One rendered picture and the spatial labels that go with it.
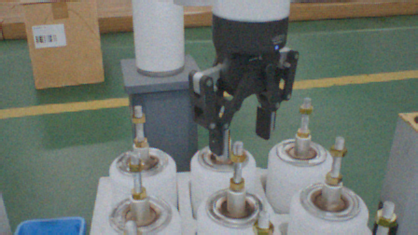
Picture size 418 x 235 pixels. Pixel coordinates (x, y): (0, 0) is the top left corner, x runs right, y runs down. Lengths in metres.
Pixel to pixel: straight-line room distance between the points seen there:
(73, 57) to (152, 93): 0.82
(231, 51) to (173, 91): 0.39
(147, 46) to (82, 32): 0.79
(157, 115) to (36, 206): 0.36
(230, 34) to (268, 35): 0.03
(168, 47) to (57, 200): 0.44
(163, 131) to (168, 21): 0.20
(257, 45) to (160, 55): 0.39
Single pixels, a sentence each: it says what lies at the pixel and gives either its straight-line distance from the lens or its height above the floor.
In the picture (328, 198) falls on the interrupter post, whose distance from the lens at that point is 0.55.
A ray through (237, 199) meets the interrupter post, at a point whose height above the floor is 0.27.
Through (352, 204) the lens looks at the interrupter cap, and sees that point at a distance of 0.57.
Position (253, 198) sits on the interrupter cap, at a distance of 0.55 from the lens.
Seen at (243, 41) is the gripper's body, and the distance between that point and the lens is 0.41.
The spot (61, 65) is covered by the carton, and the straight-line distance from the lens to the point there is 1.58.
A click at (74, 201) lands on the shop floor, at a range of 1.00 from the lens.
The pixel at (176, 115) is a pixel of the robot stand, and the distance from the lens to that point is 0.81.
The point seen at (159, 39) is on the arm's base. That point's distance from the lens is 0.77.
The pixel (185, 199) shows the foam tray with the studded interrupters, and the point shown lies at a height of 0.18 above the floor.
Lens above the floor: 0.59
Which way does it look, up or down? 27 degrees down
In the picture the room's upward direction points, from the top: straight up
